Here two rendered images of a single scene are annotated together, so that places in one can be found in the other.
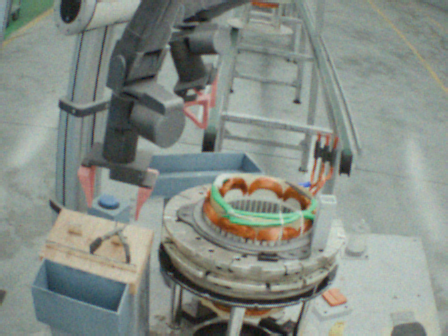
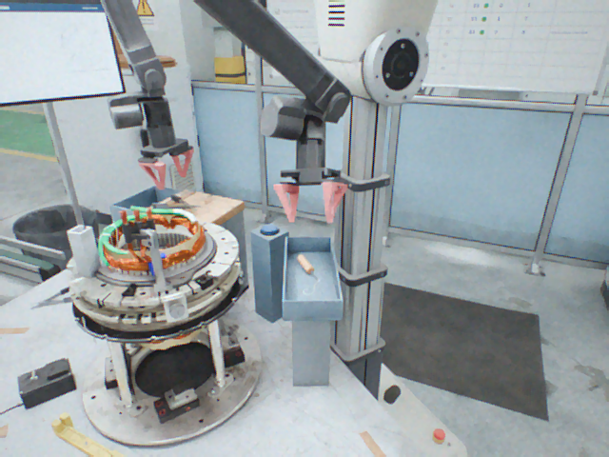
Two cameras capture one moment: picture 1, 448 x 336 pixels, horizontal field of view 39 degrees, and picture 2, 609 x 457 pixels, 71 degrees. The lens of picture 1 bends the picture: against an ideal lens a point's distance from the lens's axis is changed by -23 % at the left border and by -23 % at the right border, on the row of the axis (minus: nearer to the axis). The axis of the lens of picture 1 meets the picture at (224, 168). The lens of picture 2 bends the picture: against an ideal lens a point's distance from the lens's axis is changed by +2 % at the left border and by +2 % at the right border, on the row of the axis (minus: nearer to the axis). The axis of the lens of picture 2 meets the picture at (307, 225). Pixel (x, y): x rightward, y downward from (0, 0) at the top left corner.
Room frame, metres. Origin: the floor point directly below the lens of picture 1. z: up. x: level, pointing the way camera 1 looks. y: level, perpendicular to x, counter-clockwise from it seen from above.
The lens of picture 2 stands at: (1.75, -0.64, 1.52)
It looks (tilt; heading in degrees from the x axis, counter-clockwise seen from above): 26 degrees down; 112
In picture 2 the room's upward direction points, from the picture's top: straight up
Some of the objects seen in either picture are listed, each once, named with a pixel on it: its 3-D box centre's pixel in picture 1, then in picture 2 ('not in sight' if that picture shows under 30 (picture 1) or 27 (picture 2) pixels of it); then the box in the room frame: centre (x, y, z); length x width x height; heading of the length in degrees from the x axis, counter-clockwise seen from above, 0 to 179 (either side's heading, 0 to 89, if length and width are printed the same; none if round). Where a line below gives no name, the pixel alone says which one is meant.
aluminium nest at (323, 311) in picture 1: (328, 303); not in sight; (1.40, -0.28, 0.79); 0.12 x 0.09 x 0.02; 25
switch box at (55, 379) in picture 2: not in sight; (47, 381); (0.97, -0.22, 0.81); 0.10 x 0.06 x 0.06; 57
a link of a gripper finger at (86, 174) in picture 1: (99, 182); (176, 161); (1.06, 0.19, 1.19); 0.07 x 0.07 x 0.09; 88
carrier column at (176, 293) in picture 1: (176, 294); not in sight; (1.21, 0.06, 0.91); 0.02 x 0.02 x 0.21
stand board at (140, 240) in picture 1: (94, 249); (193, 211); (1.08, 0.20, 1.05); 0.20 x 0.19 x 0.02; 177
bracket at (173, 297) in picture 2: not in sight; (174, 305); (1.31, -0.17, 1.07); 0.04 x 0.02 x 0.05; 50
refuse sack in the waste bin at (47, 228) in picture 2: not in sight; (63, 247); (-0.25, 0.74, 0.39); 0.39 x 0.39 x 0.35
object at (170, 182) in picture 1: (190, 227); (310, 320); (1.47, 0.05, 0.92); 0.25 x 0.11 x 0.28; 114
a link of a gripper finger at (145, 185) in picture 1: (131, 190); (161, 168); (1.05, 0.13, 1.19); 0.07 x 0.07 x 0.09; 88
